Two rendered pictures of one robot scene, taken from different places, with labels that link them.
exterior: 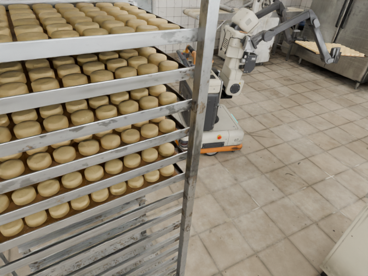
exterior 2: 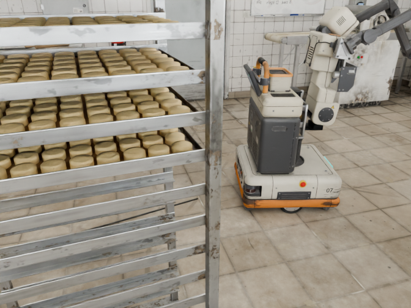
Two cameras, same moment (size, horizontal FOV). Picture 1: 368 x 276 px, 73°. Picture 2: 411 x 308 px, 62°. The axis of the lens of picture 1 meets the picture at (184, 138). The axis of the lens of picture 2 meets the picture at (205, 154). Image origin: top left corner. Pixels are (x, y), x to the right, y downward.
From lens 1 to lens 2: 0.33 m
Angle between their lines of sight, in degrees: 16
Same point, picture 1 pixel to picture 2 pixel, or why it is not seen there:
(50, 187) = (11, 128)
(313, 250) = not seen: outside the picture
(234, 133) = (326, 180)
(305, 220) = not seen: outside the picture
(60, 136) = (18, 36)
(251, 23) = (345, 23)
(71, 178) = (40, 124)
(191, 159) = (210, 119)
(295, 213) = not seen: outside the picture
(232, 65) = (321, 82)
